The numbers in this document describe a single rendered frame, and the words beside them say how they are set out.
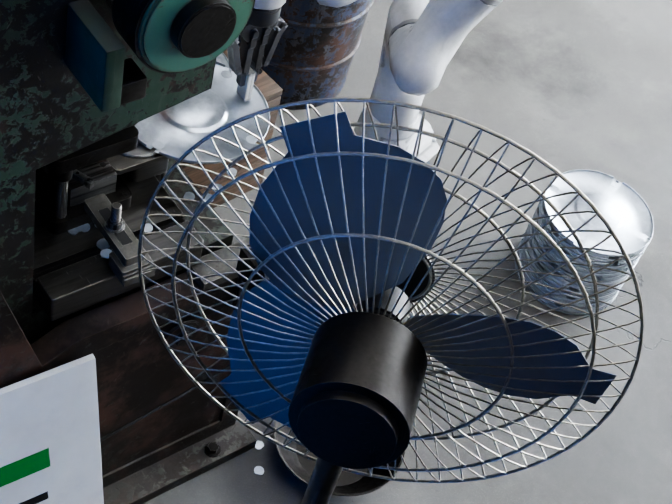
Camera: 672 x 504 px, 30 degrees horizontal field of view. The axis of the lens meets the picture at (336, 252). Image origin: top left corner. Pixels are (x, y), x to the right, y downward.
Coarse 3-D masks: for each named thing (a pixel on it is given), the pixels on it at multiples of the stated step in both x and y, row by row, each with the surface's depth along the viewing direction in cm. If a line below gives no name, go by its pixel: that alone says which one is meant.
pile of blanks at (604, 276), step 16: (544, 208) 313; (544, 224) 311; (544, 240) 312; (560, 240) 308; (528, 256) 320; (544, 256) 314; (560, 256) 310; (576, 256) 306; (592, 256) 304; (640, 256) 312; (528, 272) 321; (544, 272) 316; (560, 272) 312; (608, 272) 309; (528, 288) 324; (544, 288) 319; (576, 288) 314; (592, 288) 313; (544, 304) 322; (576, 304) 318; (592, 304) 319
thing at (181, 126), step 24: (216, 72) 239; (216, 96) 233; (144, 120) 225; (168, 120) 226; (192, 120) 227; (216, 120) 229; (144, 144) 221; (168, 144) 223; (192, 144) 224; (216, 144) 226; (240, 144) 227
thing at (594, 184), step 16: (576, 176) 320; (592, 176) 321; (608, 176) 323; (560, 192) 315; (592, 192) 318; (608, 192) 319; (624, 192) 320; (560, 208) 311; (576, 208) 312; (608, 208) 314; (624, 208) 316; (640, 208) 317; (560, 224) 308; (576, 224) 309; (592, 224) 309; (624, 224) 312; (640, 224) 314; (592, 240) 306; (608, 240) 307; (624, 240) 309; (640, 240) 310; (608, 256) 304
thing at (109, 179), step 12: (48, 168) 218; (84, 168) 216; (96, 168) 217; (108, 168) 217; (72, 180) 214; (96, 180) 215; (108, 180) 217; (72, 192) 213; (84, 192) 215; (96, 192) 217; (108, 192) 219; (72, 204) 215
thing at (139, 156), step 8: (128, 152) 220; (136, 152) 220; (144, 152) 221; (152, 152) 221; (112, 160) 219; (120, 160) 219; (128, 160) 219; (136, 160) 220; (144, 160) 220; (152, 160) 221; (160, 160) 222; (168, 160) 228; (120, 168) 218; (128, 168) 218; (136, 168) 220; (144, 168) 225; (152, 168) 226; (160, 168) 228; (128, 176) 226; (136, 176) 225; (144, 176) 226; (152, 176) 228; (160, 176) 229
